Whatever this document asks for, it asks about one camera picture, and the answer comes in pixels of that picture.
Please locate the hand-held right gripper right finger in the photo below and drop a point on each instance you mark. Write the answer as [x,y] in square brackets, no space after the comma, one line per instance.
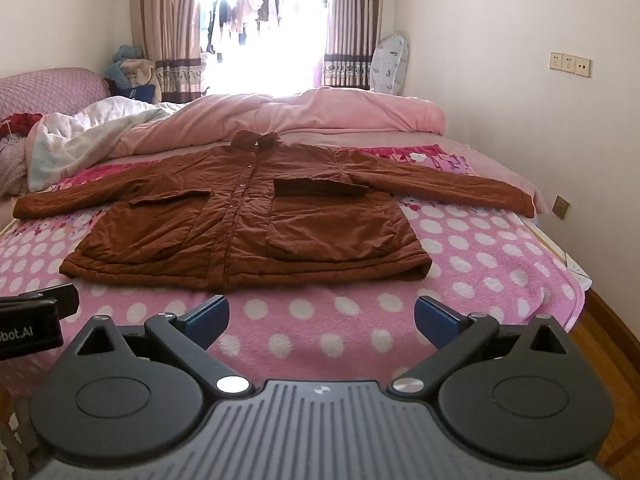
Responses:
[440,322]

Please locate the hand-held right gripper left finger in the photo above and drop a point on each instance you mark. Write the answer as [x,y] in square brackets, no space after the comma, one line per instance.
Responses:
[210,317]

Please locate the brown padded jacket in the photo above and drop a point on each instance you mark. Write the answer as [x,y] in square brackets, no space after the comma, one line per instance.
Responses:
[250,220]

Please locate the cream clothes pile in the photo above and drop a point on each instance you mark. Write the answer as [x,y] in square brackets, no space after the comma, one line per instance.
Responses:
[142,72]

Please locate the pink polka dot blanket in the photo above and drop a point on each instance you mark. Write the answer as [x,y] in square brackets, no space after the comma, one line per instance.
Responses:
[350,310]

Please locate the white mattress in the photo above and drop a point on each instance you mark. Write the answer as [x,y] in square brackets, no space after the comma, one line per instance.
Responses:
[575,265]

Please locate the grey purple cloth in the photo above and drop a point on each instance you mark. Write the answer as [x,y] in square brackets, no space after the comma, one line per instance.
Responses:
[10,165]

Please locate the pink bed sheet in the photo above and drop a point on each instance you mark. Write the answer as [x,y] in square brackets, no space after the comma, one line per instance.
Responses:
[480,152]

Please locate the white quilt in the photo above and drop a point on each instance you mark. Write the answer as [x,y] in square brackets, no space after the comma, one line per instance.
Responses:
[75,135]

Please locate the red cloth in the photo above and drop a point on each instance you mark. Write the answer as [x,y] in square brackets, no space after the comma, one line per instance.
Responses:
[17,122]

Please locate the pink quilt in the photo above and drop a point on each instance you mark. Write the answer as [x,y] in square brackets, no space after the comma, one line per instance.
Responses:
[310,115]

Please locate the dark blue bag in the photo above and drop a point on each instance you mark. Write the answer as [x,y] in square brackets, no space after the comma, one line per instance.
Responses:
[137,92]

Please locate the pink quilted headboard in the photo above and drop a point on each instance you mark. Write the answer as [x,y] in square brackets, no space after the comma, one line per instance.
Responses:
[50,90]

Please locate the blue plush toy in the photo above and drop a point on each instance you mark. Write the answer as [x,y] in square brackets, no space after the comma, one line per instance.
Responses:
[125,55]

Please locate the striped pink brown curtain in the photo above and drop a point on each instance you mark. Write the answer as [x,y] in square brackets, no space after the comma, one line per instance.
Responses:
[165,25]
[350,20]

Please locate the hanging laundry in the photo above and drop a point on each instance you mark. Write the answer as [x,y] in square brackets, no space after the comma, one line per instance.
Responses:
[245,15]

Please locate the brass wall socket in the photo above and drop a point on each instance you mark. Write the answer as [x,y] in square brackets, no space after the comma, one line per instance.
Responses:
[561,206]

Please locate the white wall socket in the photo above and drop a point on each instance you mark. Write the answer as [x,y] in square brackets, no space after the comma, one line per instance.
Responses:
[555,60]
[568,63]
[582,66]

